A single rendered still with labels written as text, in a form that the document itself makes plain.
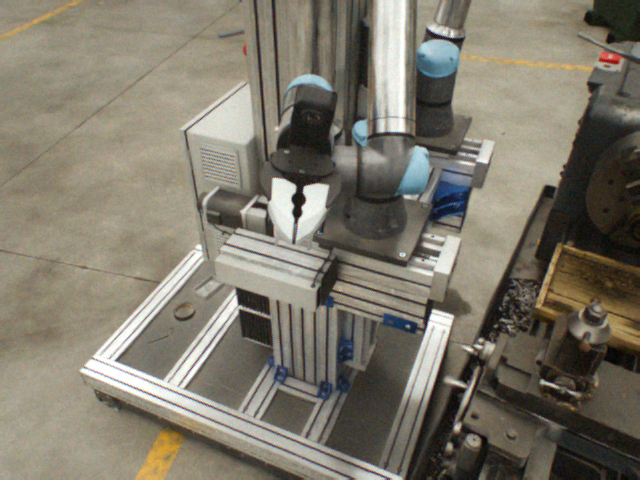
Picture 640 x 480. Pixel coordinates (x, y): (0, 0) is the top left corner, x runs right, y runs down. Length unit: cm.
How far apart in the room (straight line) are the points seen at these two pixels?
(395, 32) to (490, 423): 80
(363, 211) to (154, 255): 200
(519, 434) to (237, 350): 127
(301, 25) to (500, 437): 89
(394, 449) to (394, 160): 129
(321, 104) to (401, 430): 153
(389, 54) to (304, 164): 30
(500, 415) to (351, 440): 82
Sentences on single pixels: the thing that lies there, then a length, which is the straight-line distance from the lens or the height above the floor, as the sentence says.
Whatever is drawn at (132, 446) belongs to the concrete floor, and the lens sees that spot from 229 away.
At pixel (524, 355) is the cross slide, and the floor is 97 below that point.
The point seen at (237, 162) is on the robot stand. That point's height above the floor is 117.
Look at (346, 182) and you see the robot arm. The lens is 80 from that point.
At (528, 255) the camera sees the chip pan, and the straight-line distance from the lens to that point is 221.
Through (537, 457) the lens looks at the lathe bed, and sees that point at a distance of 126.
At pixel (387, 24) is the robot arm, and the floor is 164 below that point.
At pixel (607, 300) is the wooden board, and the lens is 160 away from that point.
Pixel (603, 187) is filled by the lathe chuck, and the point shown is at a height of 109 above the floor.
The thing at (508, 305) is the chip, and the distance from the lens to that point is 191.
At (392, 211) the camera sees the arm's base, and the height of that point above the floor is 122.
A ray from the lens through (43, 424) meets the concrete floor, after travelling 248.
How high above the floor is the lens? 191
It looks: 40 degrees down
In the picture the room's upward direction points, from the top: straight up
